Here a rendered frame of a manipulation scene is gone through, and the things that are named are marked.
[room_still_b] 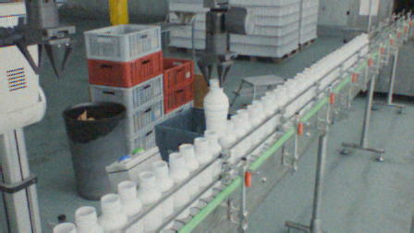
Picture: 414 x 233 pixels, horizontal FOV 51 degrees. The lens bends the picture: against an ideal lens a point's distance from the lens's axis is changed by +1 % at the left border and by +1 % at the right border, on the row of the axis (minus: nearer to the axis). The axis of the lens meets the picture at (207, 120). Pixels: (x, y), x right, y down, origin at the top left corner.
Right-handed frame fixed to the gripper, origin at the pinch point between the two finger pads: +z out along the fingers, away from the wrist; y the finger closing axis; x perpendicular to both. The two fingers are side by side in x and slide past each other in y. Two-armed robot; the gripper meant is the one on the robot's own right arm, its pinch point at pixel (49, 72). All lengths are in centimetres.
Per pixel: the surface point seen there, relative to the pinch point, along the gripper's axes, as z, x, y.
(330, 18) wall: 92, 1060, -207
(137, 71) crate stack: 62, 224, -159
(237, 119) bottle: 23, 54, 17
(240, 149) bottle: 33, 54, 18
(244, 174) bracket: 33, 38, 27
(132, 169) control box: 29.5, 20.2, 2.8
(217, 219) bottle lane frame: 46, 34, 21
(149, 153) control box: 28.1, 28.1, 2.3
